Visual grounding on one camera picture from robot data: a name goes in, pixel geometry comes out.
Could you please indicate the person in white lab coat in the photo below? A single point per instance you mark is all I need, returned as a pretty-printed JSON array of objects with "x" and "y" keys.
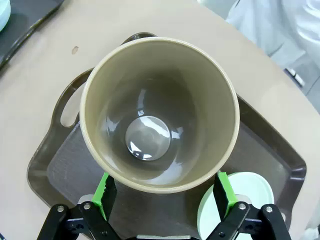
[{"x": 275, "y": 25}]

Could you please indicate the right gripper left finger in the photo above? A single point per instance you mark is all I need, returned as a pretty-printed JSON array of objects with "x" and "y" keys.
[{"x": 100, "y": 195}]

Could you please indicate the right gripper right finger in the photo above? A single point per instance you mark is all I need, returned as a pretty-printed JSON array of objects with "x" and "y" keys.
[{"x": 228, "y": 192}]

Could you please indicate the dark brown serving tray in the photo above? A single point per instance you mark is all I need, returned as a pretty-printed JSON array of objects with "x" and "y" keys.
[
  {"x": 262, "y": 155},
  {"x": 27, "y": 17}
]

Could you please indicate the light blue bowl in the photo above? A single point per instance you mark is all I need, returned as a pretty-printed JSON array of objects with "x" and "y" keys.
[{"x": 3, "y": 12}]

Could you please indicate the tall brown cup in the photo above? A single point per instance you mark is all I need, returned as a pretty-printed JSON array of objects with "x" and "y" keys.
[{"x": 160, "y": 100}]

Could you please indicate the mint green bowl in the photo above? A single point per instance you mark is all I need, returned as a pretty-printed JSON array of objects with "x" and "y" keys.
[{"x": 252, "y": 190}]

